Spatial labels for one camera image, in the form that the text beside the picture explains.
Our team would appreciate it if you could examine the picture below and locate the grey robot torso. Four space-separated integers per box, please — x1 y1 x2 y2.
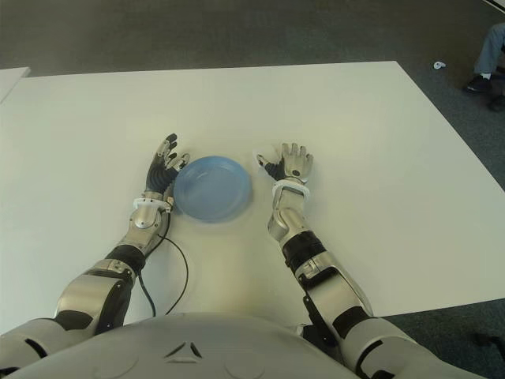
11 310 358 379

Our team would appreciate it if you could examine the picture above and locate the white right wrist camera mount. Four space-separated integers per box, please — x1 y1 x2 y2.
271 179 312 198

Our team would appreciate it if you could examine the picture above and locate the person's leg in jeans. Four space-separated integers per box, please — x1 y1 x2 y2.
472 22 505 76

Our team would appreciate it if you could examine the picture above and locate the black shoe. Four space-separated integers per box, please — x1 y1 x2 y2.
464 74 493 94

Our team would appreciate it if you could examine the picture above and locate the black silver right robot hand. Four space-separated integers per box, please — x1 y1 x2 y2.
256 141 315 185

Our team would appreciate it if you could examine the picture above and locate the white side table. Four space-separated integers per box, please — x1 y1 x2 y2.
0 66 32 104

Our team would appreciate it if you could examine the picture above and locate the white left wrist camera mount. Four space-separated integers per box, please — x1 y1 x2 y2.
133 197 175 212

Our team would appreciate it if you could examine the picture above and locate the blue plastic plate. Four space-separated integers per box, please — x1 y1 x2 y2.
172 156 253 224

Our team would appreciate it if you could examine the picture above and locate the thick dark left arm cable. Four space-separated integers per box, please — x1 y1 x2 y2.
137 270 157 317

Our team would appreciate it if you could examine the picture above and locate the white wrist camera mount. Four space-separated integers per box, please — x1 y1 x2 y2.
133 197 175 212
271 179 312 198

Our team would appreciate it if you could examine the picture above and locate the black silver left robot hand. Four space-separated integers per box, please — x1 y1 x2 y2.
144 133 191 195

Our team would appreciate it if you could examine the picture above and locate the thin black left wrist cable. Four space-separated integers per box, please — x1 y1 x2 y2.
157 232 189 316

